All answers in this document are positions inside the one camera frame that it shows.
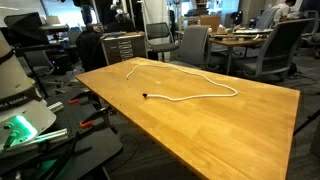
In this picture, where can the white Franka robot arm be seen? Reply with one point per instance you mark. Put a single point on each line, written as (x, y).
(13, 76)

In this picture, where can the grey drawer cabinet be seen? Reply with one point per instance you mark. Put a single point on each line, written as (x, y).
(123, 50)

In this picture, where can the black mesh office chair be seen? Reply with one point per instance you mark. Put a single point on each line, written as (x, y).
(160, 33)

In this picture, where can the grey fabric office chair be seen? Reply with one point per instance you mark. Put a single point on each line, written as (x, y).
(193, 43)

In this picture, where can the white machine with green light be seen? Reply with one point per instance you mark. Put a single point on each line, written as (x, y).
(100, 146)

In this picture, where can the black bag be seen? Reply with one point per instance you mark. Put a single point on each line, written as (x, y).
(88, 50)

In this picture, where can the cardboard box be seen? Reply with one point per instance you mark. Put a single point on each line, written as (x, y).
(210, 21)

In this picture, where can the wooden office desk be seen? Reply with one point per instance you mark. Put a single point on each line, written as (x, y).
(233, 42)

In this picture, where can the short silver aluminium extrusion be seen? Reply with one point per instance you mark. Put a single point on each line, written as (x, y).
(56, 106)

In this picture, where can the long silver aluminium extrusion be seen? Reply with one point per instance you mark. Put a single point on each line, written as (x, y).
(53, 135)

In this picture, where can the large grey office chair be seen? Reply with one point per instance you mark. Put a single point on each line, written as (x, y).
(276, 43)

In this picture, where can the person in white shirt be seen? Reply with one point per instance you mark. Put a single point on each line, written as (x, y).
(281, 11)

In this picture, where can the black stand leg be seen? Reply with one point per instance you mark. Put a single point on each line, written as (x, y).
(306, 121)

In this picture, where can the black monitor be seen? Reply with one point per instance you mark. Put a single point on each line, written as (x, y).
(23, 26)

